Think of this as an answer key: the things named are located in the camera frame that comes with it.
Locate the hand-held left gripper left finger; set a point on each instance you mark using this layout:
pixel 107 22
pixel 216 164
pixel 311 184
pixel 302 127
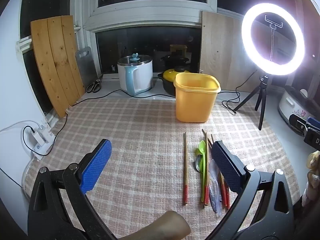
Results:
pixel 96 166

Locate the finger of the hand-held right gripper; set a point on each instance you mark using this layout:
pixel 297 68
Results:
pixel 313 120

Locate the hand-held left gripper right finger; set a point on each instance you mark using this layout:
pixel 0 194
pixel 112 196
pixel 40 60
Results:
pixel 226 166

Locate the red-tipped wooden chopstick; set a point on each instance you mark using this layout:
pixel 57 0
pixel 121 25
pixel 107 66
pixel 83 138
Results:
pixel 185 165
pixel 222 191
pixel 225 193
pixel 203 137
pixel 207 197
pixel 228 198

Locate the metal spoon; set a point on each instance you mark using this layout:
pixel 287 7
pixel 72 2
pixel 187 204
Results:
pixel 198 165

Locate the clear plastic spoon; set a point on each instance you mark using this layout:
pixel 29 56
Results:
pixel 214 195

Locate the large green plastic spoon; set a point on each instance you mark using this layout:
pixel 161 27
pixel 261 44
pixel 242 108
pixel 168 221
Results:
pixel 202 146

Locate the small green plastic spoon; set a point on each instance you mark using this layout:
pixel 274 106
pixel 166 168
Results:
pixel 197 152

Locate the yellow plastic container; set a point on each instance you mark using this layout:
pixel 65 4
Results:
pixel 192 100

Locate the person's right hand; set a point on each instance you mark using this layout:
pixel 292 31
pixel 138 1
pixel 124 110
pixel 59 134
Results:
pixel 312 180

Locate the person's left hand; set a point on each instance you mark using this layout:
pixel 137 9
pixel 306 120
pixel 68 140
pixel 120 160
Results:
pixel 165 226

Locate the white rice cooker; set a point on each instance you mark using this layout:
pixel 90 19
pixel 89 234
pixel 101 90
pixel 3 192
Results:
pixel 287 105

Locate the checked table cloth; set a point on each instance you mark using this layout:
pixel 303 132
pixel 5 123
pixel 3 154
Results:
pixel 140 140

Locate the black tripod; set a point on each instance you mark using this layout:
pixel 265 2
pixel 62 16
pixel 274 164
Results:
pixel 262 95

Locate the white power strip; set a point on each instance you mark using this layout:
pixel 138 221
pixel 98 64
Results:
pixel 43 136

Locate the black pot with yellow lid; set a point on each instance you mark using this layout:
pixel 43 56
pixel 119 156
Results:
pixel 166 85

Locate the grey cutting board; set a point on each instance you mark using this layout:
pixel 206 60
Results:
pixel 86 65

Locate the phone holder clamp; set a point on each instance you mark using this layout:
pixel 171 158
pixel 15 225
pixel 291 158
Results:
pixel 273 26

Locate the pine wood board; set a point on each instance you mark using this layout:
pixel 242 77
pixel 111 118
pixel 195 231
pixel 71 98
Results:
pixel 55 62

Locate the light plywood board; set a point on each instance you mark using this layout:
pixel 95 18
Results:
pixel 220 50

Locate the white window frame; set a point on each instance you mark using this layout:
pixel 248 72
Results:
pixel 150 15

